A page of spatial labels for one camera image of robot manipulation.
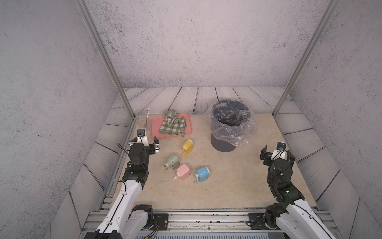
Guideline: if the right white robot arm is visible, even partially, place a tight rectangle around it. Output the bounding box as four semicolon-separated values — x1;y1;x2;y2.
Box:
260;141;335;239

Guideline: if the metal frame post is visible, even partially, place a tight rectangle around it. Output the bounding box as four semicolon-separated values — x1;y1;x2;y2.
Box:
272;0;340;118
74;0;135;118

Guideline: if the ribbed grey cup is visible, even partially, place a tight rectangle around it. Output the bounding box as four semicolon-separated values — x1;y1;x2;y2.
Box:
165;109;179;125

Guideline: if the blue pencil sharpener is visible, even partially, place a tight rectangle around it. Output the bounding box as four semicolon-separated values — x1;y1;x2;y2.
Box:
195;166;210;184

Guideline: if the left metal frame post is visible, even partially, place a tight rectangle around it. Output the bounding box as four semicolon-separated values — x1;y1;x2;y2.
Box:
74;0;135;118

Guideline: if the green white pencil sharpener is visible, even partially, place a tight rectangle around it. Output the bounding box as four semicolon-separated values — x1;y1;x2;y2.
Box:
164;154;180;171

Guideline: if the pink plastic tray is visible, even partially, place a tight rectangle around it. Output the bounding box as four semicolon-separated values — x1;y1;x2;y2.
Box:
150;113;193;139

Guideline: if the clear plastic bin liner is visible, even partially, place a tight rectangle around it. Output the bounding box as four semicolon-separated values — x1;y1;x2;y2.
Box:
204;100;258;147

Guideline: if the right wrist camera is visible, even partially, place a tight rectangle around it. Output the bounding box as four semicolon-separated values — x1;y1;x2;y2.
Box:
271;141;287;160

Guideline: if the clear glass with stick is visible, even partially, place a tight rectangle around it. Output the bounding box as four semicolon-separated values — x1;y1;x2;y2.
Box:
138;108;150;131

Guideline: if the dark grey trash bin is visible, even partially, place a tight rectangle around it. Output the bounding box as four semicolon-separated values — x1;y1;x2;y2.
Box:
209;99;251;152

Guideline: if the green checkered cloth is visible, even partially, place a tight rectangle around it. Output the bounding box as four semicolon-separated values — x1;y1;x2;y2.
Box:
159;117;187;135

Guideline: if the pink pencil sharpener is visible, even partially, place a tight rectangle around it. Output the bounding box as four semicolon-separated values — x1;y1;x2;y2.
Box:
173;164;191;181

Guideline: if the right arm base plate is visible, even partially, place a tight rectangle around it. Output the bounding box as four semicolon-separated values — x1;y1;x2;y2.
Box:
246;212;272;230

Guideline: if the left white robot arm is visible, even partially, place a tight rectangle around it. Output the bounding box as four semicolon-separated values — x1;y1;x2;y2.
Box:
85;129;160;239

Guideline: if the right metal frame post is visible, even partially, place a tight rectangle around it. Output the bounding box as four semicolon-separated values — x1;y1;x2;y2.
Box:
272;0;340;118

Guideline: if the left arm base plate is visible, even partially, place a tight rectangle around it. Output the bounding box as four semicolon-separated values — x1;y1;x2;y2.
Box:
142;213;169;231

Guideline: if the aluminium mounting rail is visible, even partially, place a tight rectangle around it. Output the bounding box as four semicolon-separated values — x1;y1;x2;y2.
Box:
79;206;344;239

